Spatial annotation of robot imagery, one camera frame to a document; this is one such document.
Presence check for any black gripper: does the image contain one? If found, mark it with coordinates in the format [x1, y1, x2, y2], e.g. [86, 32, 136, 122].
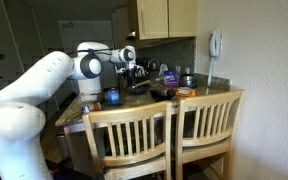
[115, 62, 149, 84]

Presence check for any wooden spoon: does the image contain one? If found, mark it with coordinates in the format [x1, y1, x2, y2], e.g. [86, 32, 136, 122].
[131, 79, 152, 90]

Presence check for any chrome kitchen faucet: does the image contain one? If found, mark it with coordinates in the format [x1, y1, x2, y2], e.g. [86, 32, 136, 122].
[147, 58, 161, 73]

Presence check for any dark blue bowl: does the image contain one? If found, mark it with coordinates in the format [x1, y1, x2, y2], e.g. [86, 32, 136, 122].
[128, 85, 149, 96]

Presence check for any dark snack bag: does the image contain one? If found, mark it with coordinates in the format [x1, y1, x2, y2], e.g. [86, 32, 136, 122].
[149, 87, 177, 102]

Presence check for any clear jar blue lid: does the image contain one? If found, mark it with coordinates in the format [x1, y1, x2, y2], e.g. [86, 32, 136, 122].
[163, 70, 180, 89]

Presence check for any blue tin can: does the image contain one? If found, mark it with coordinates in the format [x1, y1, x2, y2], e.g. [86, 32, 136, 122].
[106, 87, 121, 106]

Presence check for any metal pot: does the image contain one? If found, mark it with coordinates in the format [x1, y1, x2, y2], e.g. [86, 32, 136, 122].
[179, 73, 196, 89]

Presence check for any wooden slat chair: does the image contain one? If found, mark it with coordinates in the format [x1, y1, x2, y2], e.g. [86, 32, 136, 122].
[174, 89, 246, 180]
[81, 100, 173, 180]

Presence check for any white door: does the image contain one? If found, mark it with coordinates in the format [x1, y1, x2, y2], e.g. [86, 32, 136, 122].
[57, 20, 115, 90]

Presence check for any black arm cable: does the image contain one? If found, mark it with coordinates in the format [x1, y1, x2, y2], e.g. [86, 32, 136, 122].
[67, 48, 114, 58]

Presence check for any wooden wall cabinet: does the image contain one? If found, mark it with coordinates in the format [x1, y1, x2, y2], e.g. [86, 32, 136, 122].
[127, 0, 199, 42]

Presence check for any white wall phone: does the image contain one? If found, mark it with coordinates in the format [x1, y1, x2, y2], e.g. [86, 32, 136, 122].
[205, 28, 224, 96]

